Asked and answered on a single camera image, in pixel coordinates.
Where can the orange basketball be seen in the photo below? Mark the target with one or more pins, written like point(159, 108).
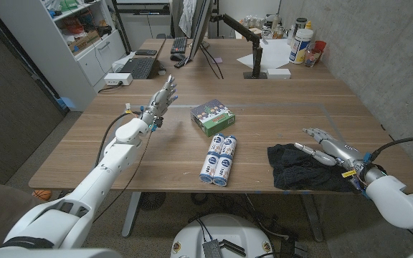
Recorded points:
point(41, 194)

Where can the purple sticky note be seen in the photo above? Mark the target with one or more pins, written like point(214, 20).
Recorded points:
point(217, 60)

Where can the white hanging cloth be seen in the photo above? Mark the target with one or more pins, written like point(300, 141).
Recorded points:
point(188, 16)

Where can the small white box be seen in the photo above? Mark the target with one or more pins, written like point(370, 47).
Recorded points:
point(278, 73)

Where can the white paper sheet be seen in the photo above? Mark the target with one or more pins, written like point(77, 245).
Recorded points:
point(276, 53)

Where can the large black keyboard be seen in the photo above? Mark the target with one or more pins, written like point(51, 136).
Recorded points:
point(140, 67)

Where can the black computer monitor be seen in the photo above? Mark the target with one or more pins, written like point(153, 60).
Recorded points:
point(201, 28)

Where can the white wipes canister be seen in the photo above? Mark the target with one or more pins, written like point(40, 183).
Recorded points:
point(299, 46)

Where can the small black keyboard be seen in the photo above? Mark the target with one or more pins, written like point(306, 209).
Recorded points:
point(179, 44)

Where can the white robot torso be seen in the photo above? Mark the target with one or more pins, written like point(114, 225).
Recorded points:
point(224, 229)

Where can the brown upholstered chair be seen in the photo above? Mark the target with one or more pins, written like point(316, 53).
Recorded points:
point(2, 211)

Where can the green christmas print package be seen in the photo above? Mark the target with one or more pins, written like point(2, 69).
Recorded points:
point(212, 116)

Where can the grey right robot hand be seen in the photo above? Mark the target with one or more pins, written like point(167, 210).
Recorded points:
point(342, 152)

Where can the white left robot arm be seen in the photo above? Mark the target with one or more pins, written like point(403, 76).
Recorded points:
point(95, 182)

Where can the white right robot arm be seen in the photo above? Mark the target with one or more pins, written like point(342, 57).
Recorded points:
point(393, 200)

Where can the clear jar with coloured bits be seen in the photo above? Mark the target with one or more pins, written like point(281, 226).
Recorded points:
point(311, 57)

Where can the black shorts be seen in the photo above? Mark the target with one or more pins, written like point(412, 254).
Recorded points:
point(299, 172)

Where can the white shelf cabinet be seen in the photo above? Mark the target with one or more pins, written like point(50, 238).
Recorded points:
point(81, 71)

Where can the black remote control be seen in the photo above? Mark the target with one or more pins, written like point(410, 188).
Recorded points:
point(182, 63)

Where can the grey table leg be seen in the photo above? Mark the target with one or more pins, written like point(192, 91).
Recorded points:
point(131, 215)
point(313, 218)

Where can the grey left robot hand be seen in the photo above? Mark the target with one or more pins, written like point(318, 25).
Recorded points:
point(159, 102)

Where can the white power strip box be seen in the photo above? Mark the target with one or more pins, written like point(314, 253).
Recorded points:
point(118, 79)

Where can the black round floor fan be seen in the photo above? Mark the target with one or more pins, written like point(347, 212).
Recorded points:
point(152, 200)

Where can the black computer mouse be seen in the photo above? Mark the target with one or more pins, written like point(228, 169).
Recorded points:
point(177, 56)

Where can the brown cardboard box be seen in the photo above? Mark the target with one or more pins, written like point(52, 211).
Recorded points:
point(82, 42)

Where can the black lidded container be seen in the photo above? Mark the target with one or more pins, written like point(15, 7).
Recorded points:
point(300, 24)

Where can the yellow capped bottle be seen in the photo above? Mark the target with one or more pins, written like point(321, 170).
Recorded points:
point(308, 24)

